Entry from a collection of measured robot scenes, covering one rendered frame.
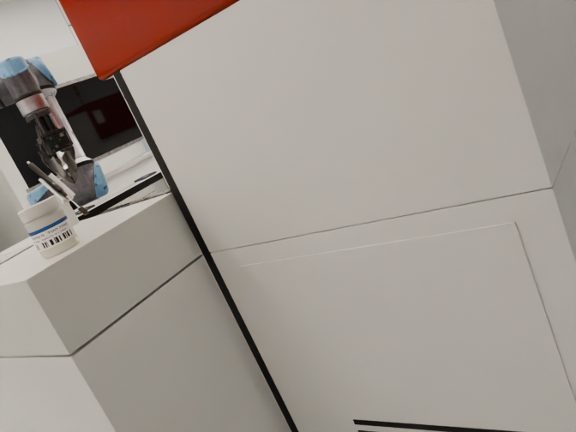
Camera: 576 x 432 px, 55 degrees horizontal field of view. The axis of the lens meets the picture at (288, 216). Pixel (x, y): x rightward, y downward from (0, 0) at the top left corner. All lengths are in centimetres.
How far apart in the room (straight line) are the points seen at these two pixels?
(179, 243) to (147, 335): 20
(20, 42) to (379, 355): 562
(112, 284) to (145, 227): 13
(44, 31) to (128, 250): 551
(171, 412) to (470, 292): 59
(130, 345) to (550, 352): 70
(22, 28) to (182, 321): 545
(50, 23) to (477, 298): 601
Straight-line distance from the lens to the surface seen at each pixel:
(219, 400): 121
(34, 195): 204
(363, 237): 94
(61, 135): 164
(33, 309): 101
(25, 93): 166
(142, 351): 108
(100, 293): 104
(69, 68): 534
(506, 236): 85
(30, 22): 646
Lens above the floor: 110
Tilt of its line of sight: 14 degrees down
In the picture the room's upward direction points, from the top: 24 degrees counter-clockwise
